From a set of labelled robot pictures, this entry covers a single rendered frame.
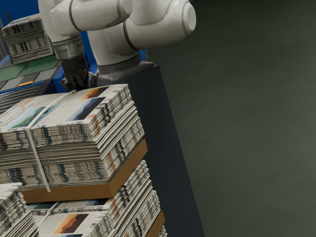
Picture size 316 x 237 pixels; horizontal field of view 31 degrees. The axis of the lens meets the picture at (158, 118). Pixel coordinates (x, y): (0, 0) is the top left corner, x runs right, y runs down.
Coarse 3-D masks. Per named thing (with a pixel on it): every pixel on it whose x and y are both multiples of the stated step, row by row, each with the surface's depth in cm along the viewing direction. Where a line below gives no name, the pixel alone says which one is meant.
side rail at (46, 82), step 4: (44, 80) 324; (48, 80) 321; (52, 80) 323; (44, 84) 315; (48, 84) 313; (52, 84) 321; (40, 88) 308; (44, 88) 305; (48, 88) 311; (52, 88) 319; (36, 92) 302; (40, 92) 300; (44, 92) 300; (48, 92) 309; (52, 92) 317; (56, 92) 326; (36, 96) 293
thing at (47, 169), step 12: (60, 96) 173; (72, 96) 169; (48, 108) 164; (60, 108) 161; (36, 120) 155; (24, 132) 151; (36, 132) 150; (24, 144) 153; (36, 144) 151; (36, 168) 155; (48, 168) 154; (48, 180) 156
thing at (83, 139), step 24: (96, 96) 161; (120, 96) 162; (48, 120) 152; (72, 120) 147; (96, 120) 147; (120, 120) 159; (48, 144) 150; (72, 144) 148; (96, 144) 146; (120, 144) 158; (72, 168) 151; (96, 168) 149; (120, 168) 157
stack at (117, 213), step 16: (144, 160) 171; (144, 176) 170; (128, 192) 159; (144, 192) 169; (32, 208) 159; (48, 208) 157; (64, 208) 154; (80, 208) 151; (96, 208) 149; (112, 208) 150; (128, 208) 158; (144, 208) 167; (48, 224) 147; (64, 224) 145; (80, 224) 143; (96, 224) 141; (112, 224) 148; (128, 224) 157; (144, 224) 165
